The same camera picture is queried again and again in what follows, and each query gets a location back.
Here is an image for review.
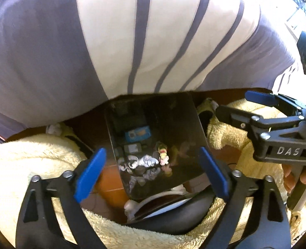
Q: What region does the black trash bin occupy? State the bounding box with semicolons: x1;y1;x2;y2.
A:
105;93;207;200

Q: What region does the yellow fluffy blanket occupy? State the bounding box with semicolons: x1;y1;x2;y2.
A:
0;98;306;249

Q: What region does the blue white striped bedsheet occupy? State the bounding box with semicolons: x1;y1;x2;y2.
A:
0;0;300;142

